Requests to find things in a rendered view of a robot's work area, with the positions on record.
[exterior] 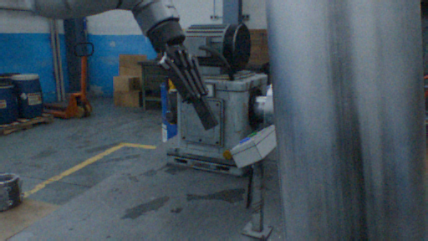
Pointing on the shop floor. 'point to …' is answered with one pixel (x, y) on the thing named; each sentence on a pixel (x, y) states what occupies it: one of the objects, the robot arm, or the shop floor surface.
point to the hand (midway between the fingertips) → (205, 113)
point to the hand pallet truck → (81, 105)
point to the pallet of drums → (21, 102)
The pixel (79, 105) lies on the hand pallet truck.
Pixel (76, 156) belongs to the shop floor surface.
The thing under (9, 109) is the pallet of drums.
